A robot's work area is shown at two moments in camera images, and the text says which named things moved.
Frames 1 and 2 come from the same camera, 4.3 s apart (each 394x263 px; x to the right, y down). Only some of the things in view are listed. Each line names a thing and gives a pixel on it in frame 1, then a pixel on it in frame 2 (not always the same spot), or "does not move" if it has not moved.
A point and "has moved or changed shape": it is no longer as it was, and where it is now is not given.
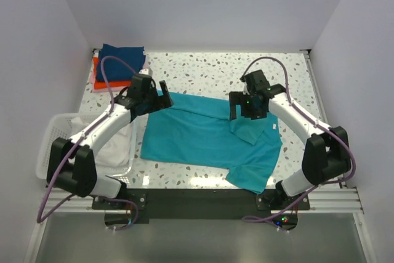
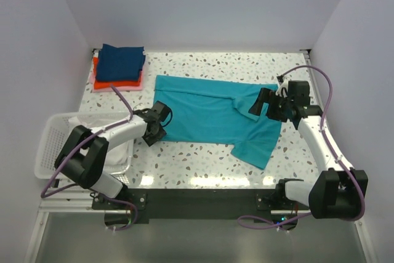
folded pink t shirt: [96, 90] does not move
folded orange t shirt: [103, 84] does not move
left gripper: [161, 101] → [151, 140]
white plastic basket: [58, 126] does not move
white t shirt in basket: [116, 153] does not move
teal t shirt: [198, 132] has moved or changed shape
